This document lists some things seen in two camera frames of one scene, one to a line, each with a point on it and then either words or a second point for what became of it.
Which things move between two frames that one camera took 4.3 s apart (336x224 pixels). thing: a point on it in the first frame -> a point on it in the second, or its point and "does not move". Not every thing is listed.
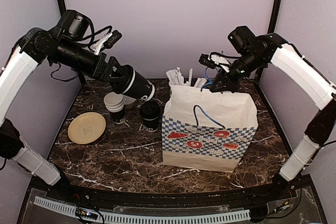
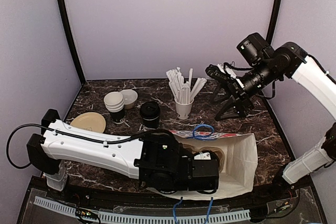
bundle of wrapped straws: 176,78 does not move
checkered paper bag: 207,129 -> 238,156
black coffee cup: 150,112 does not move
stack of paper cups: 114,103 does not move
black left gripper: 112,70 -> 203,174
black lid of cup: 150,110 does not move
